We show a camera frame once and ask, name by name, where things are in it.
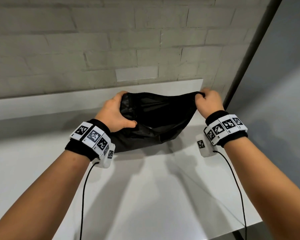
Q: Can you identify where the person's left hand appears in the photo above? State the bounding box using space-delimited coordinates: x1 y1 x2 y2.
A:
94 91 138 133

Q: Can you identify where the person's right hand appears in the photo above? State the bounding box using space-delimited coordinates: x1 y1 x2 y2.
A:
194 88 225 120

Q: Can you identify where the black fabric pouch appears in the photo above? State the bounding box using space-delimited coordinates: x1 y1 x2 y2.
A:
109 91 206 154

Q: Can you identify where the person's right forearm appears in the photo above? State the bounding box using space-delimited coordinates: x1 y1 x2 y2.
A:
224 137 300 240

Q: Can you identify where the person's left forearm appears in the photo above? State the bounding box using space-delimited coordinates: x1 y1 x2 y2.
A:
0 150 91 240

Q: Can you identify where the black wristband with marker tiles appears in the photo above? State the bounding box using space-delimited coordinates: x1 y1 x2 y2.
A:
204 110 248 148
64 119 112 162

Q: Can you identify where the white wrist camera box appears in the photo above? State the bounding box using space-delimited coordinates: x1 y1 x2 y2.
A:
94 143 116 169
195 133 219 158

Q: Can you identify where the dark corner post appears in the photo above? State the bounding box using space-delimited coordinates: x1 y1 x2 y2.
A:
223 0 284 109

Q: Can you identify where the thin black camera cable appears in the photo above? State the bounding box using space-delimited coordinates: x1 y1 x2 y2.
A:
79 161 100 240
212 150 248 240

